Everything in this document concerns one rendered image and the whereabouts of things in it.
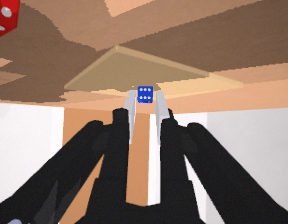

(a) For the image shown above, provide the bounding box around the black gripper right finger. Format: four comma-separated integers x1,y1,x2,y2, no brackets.
155,91,288,224

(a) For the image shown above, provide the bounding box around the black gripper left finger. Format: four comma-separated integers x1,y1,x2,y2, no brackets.
0,90,136,224

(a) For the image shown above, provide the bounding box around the blue die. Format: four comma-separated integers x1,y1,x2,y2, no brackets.
137,86,153,103

